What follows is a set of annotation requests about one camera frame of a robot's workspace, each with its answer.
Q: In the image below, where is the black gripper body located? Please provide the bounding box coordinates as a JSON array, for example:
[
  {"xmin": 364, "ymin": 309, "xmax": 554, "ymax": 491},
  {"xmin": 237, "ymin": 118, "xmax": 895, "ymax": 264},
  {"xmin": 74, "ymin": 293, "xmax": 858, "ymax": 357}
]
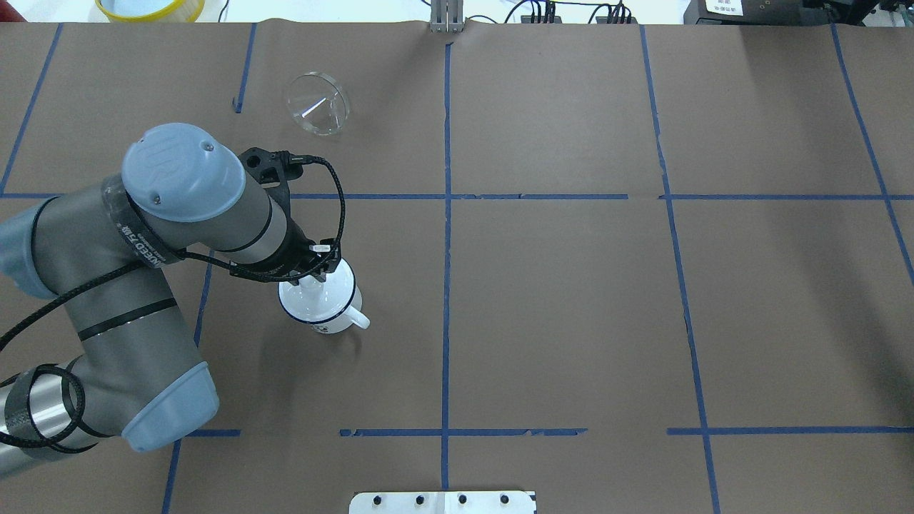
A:
[{"xmin": 231, "ymin": 214, "xmax": 342, "ymax": 283}]

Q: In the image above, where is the white mug lid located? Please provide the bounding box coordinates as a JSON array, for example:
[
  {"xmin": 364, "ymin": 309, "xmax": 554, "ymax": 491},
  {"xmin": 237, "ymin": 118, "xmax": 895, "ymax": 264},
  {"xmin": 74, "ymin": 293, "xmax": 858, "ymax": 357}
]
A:
[{"xmin": 278, "ymin": 259, "xmax": 356, "ymax": 325}]

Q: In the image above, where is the clear plastic funnel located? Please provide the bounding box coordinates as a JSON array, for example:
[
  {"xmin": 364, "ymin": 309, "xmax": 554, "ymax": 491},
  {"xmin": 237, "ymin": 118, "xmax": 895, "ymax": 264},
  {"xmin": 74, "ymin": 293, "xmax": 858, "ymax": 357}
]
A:
[{"xmin": 283, "ymin": 71, "xmax": 352, "ymax": 136}]

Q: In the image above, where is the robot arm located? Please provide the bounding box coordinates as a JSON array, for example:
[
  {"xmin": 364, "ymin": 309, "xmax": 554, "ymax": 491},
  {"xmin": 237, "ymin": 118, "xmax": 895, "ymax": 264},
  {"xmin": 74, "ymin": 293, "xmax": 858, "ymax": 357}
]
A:
[{"xmin": 2, "ymin": 123, "xmax": 341, "ymax": 478}]

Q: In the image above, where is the white enamel mug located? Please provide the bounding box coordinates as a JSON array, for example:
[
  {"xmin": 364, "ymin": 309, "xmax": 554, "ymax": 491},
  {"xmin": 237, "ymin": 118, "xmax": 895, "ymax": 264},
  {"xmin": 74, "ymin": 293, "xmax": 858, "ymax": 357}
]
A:
[{"xmin": 278, "ymin": 259, "xmax": 370, "ymax": 334}]

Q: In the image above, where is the yellow tape roll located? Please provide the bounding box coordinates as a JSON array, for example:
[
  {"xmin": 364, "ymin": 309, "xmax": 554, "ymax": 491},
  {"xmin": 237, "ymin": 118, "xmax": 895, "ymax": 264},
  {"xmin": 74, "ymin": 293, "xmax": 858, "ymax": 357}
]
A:
[{"xmin": 94, "ymin": 1, "xmax": 206, "ymax": 23}]

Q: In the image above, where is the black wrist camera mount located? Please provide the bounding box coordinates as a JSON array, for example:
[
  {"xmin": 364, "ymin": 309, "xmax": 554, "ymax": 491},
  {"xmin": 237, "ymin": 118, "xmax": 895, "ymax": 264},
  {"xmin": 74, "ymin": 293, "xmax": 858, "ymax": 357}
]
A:
[{"xmin": 238, "ymin": 147, "xmax": 291, "ymax": 218}]

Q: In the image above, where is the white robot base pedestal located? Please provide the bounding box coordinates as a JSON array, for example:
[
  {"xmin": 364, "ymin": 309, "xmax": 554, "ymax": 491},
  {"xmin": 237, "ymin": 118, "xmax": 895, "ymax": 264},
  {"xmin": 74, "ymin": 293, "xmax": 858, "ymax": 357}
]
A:
[{"xmin": 348, "ymin": 490, "xmax": 538, "ymax": 513}]

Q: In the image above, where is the aluminium frame post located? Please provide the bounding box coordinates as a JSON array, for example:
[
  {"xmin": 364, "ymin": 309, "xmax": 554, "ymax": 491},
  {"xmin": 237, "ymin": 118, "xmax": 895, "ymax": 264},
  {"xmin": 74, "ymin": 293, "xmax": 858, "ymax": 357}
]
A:
[{"xmin": 426, "ymin": 0, "xmax": 466, "ymax": 34}]

